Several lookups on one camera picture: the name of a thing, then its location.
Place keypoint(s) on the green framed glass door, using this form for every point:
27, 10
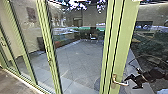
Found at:
125, 40
48, 50
106, 50
20, 50

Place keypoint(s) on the green garden shrubs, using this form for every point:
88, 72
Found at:
150, 46

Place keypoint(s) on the dark outdoor chair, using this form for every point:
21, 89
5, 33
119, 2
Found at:
93, 35

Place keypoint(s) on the green outdoor table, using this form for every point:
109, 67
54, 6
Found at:
88, 30

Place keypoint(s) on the brown outdoor wall picture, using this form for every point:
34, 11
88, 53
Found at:
31, 15

